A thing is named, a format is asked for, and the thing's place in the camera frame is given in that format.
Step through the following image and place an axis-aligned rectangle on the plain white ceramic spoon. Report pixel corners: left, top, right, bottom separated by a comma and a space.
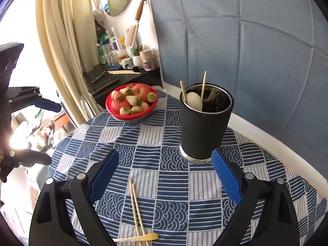
186, 92, 202, 112

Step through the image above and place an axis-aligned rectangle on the black cylindrical utensil holder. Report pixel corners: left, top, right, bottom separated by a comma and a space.
179, 83, 234, 164

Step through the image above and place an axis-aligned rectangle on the green plastic bottle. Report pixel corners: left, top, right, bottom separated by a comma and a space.
99, 33, 111, 66

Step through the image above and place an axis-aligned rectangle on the red fruit bowl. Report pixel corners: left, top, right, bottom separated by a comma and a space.
105, 83, 158, 122

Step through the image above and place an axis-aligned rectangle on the black side shelf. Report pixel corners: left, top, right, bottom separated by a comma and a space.
83, 64, 163, 108

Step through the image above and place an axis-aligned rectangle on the blue white patterned tablecloth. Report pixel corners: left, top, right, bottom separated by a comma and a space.
48, 91, 327, 245

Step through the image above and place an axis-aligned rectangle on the pink lidded jar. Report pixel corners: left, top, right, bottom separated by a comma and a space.
140, 49, 157, 71

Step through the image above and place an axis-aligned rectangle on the yellow handled white spoon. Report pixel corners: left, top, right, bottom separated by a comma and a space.
113, 233, 159, 242

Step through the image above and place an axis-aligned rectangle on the wooden handled hair brush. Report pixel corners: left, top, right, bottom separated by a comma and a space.
126, 0, 146, 48

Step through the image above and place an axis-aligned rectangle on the wooden chopstick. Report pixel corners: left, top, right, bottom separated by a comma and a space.
200, 71, 207, 100
180, 80, 187, 104

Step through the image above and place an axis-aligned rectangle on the cream curtain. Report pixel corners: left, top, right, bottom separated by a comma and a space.
36, 0, 101, 125

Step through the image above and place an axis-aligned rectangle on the small potted plant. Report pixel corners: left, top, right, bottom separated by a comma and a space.
132, 46, 143, 67

